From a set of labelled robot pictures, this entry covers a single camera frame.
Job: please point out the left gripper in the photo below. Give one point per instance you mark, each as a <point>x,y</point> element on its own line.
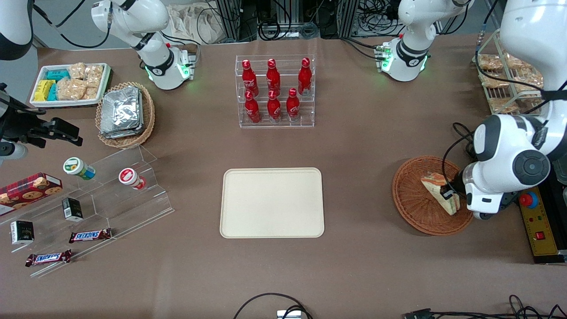
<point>456,185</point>

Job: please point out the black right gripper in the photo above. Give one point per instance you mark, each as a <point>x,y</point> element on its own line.
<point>27,130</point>

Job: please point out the triangle sandwich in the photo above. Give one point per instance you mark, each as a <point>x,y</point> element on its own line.
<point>434,184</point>

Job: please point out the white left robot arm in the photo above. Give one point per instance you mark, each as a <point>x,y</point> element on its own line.
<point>531,66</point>

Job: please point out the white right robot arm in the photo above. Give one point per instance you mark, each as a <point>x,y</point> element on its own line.
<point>133,17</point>

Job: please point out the white rectangular snack tray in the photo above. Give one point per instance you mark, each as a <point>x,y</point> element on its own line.
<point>66,103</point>

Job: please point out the brown round wicker basket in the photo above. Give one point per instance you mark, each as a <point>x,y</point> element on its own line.
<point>412,208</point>

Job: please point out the tan oval wicker basket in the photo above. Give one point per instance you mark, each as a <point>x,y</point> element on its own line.
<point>148,115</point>

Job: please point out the beige plastic serving tray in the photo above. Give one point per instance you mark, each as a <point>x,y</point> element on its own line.
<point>271,204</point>

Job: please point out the teal snack pack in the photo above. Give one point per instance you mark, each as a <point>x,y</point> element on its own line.
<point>57,75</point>
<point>52,92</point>

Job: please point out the yellow snack pack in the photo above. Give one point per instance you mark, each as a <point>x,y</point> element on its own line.
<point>43,91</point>

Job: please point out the green lid snack cup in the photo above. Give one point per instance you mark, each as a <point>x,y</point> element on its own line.
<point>77,168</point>

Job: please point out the clear bag rice crackers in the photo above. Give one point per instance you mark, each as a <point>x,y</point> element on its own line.
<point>94,75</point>
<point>76,71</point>
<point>91,93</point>
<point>71,90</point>

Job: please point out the red plaid cookie box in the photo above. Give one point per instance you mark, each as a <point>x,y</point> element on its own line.
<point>29,190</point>

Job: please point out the silver foil pouch stack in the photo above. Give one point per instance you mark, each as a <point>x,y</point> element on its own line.
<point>120,110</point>

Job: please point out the small black carton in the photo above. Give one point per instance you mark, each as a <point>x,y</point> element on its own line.
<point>22,232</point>
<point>72,209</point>

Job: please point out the red lid snack cup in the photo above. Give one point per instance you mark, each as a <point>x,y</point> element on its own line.
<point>130,178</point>

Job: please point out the bagged pastry snack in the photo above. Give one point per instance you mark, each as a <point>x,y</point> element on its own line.
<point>489,62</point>
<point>494,81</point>
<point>516,63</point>
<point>502,105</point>

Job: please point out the clear acrylic step display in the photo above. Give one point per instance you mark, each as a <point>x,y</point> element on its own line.
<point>115,208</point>

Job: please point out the brown snickers bar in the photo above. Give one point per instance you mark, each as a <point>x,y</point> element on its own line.
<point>48,258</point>
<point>90,235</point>

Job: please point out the yellow black control box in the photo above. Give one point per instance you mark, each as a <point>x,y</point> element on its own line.
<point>561,230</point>

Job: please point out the beige cloth bag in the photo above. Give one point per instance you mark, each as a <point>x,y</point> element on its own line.
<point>195,22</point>

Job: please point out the red cola bottle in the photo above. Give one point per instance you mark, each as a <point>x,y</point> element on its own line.
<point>252,110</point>
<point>273,77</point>
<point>293,106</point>
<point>304,77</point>
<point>273,108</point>
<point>249,79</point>

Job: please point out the clear acrylic bottle rack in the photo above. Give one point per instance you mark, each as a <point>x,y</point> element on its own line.
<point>283,125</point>

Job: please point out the small grey plug device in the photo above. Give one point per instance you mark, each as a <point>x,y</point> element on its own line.
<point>289,315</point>

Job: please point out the aluminium frame post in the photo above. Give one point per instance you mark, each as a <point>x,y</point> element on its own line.
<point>228,20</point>
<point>347,17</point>

